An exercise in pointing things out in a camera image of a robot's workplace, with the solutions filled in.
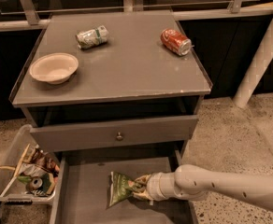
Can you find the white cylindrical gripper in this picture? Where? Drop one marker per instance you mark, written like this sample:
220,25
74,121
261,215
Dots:
153,186

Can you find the green jalapeno chip bag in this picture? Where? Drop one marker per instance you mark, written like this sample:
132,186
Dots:
122,187

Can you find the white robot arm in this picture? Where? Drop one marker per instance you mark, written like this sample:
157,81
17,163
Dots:
191,183

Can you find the round metal drawer knob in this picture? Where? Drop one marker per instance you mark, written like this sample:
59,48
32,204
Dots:
119,136

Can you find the grey open middle drawer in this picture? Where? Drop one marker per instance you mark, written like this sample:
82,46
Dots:
82,195

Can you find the grey upper drawer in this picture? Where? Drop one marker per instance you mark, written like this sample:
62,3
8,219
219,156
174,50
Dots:
103,134

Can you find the grey drawer cabinet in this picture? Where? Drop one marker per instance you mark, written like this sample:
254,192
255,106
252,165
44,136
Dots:
132,76

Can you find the dark crushed can in bin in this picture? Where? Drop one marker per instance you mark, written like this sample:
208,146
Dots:
35,184

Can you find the crumpled brown snack wrapper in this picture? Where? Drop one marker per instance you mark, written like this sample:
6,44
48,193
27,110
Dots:
35,163

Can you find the clear plastic trash bin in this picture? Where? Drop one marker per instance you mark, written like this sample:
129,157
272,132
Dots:
12,188

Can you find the red cola can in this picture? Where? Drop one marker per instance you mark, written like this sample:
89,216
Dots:
176,41

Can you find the beige paper bowl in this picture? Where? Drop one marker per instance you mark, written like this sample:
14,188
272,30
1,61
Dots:
55,68

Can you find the crushed green white can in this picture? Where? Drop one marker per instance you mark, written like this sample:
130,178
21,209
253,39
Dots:
92,38

